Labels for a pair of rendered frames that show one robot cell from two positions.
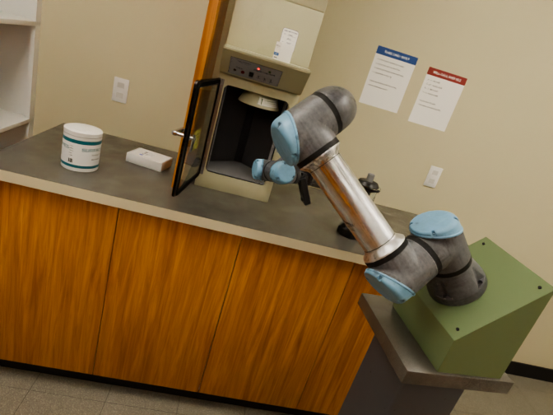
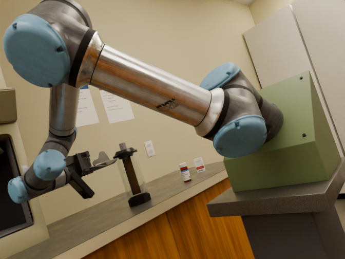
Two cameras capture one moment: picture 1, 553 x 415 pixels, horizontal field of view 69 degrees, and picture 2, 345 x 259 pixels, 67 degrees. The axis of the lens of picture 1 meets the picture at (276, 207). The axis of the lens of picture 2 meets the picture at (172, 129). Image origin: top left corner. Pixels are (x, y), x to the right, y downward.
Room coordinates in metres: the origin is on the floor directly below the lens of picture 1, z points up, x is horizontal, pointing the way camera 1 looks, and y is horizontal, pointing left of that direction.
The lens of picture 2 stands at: (0.49, 0.11, 1.13)
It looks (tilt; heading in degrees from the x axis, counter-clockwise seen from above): 3 degrees up; 327
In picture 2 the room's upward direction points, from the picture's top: 18 degrees counter-clockwise
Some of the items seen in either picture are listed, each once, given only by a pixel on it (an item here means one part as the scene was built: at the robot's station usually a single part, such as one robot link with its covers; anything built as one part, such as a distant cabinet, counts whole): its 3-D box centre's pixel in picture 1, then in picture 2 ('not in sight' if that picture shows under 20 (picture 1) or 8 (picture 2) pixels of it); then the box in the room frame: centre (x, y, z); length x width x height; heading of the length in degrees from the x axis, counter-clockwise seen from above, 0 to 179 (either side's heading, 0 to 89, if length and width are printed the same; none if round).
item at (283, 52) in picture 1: (283, 52); not in sight; (1.57, 0.14, 1.54); 0.05 x 0.05 x 0.06; 28
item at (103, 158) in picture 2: not in sight; (104, 158); (1.45, -0.19, 1.16); 0.09 x 0.03 x 0.06; 78
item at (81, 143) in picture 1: (81, 146); not in sight; (1.41, 0.76, 1.02); 0.13 x 0.13 x 0.15
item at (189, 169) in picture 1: (197, 134); not in sight; (1.42, 0.35, 1.19); 0.30 x 0.01 x 0.40; 0
